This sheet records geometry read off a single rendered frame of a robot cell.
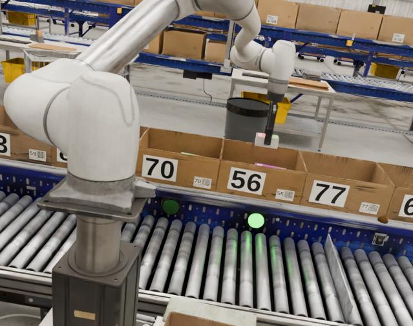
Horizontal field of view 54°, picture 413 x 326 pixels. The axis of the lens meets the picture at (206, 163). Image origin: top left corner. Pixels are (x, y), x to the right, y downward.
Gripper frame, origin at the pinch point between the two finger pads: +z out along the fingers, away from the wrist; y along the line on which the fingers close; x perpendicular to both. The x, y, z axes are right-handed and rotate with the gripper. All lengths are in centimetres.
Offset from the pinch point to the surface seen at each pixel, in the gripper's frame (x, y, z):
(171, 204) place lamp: 38, -16, 34
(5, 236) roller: 99, -47, 42
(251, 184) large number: 3.8, -8.3, 21.2
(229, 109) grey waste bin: 20, 256, 60
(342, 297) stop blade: -33, -52, 41
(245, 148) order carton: 7.9, 20.7, 15.3
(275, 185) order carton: -6.7, -8.1, 20.5
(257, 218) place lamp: -0.9, -15.9, 34.3
